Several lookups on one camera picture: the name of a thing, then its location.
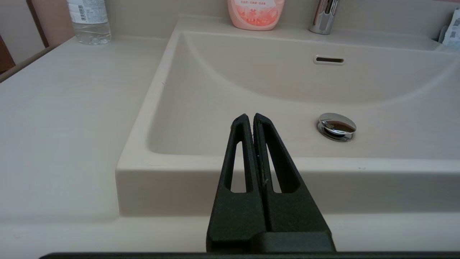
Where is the white printed packet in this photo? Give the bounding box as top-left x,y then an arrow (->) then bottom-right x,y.
442,8 -> 460,45

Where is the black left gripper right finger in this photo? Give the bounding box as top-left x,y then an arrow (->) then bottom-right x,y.
252,113 -> 336,252

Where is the chrome drain stopper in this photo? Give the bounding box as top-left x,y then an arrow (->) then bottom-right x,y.
317,113 -> 357,142

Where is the chrome faucet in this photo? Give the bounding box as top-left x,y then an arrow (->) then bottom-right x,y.
309,0 -> 340,35

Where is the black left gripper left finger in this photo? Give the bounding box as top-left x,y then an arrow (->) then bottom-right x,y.
207,114 -> 266,252

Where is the pink soap pump bottle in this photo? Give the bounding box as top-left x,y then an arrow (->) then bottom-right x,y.
227,0 -> 285,31

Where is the clear water bottle white label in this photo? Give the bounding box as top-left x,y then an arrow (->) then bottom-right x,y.
66,0 -> 112,45

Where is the beige sink basin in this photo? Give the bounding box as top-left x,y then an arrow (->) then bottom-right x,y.
116,16 -> 460,216

